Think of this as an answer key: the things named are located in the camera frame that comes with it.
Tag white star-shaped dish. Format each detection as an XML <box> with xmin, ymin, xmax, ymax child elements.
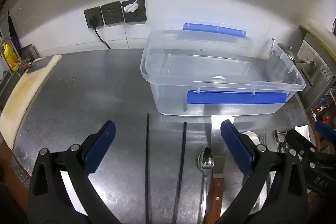
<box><xmin>294</xmin><ymin>124</ymin><xmax>311</xmax><ymax>139</ymax></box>

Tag metal spoon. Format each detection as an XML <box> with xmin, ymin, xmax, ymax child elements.
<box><xmin>197</xmin><ymin>147</ymin><xmax>216</xmax><ymax>224</ymax></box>

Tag cream cutting board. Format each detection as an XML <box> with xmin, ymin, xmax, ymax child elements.
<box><xmin>0</xmin><ymin>55</ymin><xmax>62</xmax><ymax>149</ymax></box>

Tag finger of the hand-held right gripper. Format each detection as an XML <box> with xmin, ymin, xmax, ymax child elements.
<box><xmin>315</xmin><ymin>121</ymin><xmax>336</xmax><ymax>140</ymax></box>
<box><xmin>286</xmin><ymin>130</ymin><xmax>319</xmax><ymax>155</ymax></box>

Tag clear plastic container blue handles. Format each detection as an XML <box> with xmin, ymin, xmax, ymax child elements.
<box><xmin>140</xmin><ymin>22</ymin><xmax>306</xmax><ymax>116</ymax></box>

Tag black plug with cable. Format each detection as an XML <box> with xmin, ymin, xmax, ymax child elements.
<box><xmin>89</xmin><ymin>17</ymin><xmax>111</xmax><ymax>50</ymax></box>

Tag dark wall socket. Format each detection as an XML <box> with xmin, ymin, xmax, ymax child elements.
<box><xmin>101</xmin><ymin>2</ymin><xmax>125</xmax><ymax>26</ymax></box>
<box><xmin>84</xmin><ymin>6</ymin><xmax>104</xmax><ymax>29</ymax></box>
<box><xmin>122</xmin><ymin>0</ymin><xmax>147</xmax><ymax>23</ymax></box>

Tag metal peeler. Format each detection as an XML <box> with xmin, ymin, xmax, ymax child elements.
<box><xmin>274</xmin><ymin>130</ymin><xmax>288</xmax><ymax>153</ymax></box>

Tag purple cloth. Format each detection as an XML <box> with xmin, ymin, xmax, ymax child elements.
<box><xmin>8</xmin><ymin>14</ymin><xmax>21</xmax><ymax>54</ymax></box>

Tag white ceramic spoon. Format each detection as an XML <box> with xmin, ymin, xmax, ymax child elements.
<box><xmin>241</xmin><ymin>131</ymin><xmax>261</xmax><ymax>147</ymax></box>

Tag stainless steel appliance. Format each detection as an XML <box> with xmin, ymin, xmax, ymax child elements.
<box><xmin>297</xmin><ymin>26</ymin><xmax>336</xmax><ymax>111</ymax></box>

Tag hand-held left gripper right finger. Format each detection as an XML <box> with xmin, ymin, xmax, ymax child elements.
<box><xmin>215</xmin><ymin>120</ymin><xmax>308</xmax><ymax>224</ymax></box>

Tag black chopstick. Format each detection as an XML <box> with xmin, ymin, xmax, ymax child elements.
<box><xmin>172</xmin><ymin>122</ymin><xmax>188</xmax><ymax>224</ymax></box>
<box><xmin>145</xmin><ymin>113</ymin><xmax>151</xmax><ymax>224</ymax></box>

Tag stainless steel kettle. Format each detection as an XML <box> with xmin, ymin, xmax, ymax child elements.
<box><xmin>265</xmin><ymin>38</ymin><xmax>299</xmax><ymax>83</ymax></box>

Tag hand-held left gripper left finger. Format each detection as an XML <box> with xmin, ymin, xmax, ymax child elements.
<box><xmin>28</xmin><ymin>120</ymin><xmax>124</xmax><ymax>224</ymax></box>

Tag cleaver with wooden handle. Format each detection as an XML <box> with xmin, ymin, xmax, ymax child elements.
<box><xmin>205</xmin><ymin>115</ymin><xmax>236</xmax><ymax>224</ymax></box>

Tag cream plastic lid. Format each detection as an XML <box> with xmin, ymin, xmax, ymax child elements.
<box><xmin>301</xmin><ymin>20</ymin><xmax>336</xmax><ymax>42</ymax></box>

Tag small metal box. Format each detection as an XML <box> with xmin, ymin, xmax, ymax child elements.
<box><xmin>20</xmin><ymin>44</ymin><xmax>40</xmax><ymax>61</ymax></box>

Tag yellow bottle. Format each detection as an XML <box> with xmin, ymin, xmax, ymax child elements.
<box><xmin>1</xmin><ymin>40</ymin><xmax>19</xmax><ymax>72</ymax></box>

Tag grey flat pad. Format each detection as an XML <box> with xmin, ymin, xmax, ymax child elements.
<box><xmin>26</xmin><ymin>57</ymin><xmax>51</xmax><ymax>74</ymax></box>

